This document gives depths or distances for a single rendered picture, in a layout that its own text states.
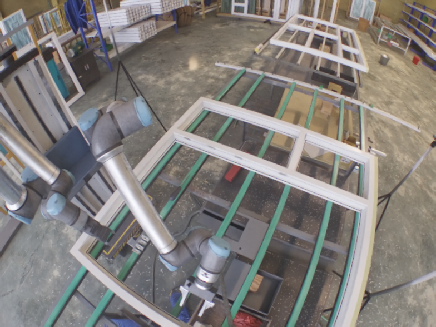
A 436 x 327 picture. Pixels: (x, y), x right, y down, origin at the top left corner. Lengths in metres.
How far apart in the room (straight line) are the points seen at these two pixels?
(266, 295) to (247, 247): 0.38
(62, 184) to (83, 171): 0.44
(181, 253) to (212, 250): 0.15
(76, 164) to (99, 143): 0.79
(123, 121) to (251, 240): 0.84
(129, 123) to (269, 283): 1.15
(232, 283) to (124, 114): 1.01
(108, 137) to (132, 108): 0.13
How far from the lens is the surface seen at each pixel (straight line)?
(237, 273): 1.29
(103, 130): 0.77
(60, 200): 0.91
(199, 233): 0.91
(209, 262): 0.83
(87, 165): 1.48
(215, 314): 1.36
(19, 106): 1.39
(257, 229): 1.20
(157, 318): 1.07
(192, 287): 0.93
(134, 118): 0.78
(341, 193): 1.37
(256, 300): 1.38
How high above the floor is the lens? 1.96
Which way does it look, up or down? 51 degrees down
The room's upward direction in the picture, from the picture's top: 2 degrees counter-clockwise
